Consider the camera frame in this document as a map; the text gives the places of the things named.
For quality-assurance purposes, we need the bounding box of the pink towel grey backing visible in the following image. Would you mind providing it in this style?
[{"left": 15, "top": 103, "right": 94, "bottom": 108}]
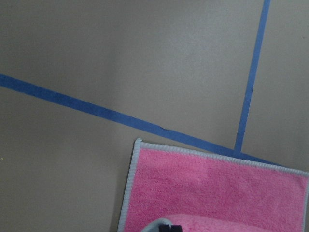
[{"left": 117, "top": 139, "right": 309, "bottom": 232}]

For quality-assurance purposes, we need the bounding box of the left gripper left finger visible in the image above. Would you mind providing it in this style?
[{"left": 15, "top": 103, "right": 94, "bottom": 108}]
[{"left": 159, "top": 225, "right": 170, "bottom": 232}]

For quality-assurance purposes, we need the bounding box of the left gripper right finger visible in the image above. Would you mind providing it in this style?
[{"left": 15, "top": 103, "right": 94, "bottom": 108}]
[{"left": 170, "top": 225, "right": 182, "bottom": 232}]

